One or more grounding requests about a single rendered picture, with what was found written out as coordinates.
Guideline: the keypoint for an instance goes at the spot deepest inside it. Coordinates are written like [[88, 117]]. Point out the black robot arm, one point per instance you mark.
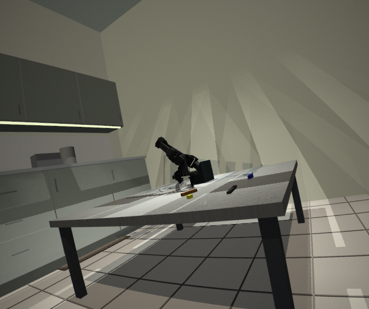
[[177, 157]]

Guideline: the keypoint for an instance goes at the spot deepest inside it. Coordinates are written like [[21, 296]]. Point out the dark grey long bar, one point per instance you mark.
[[231, 189]]

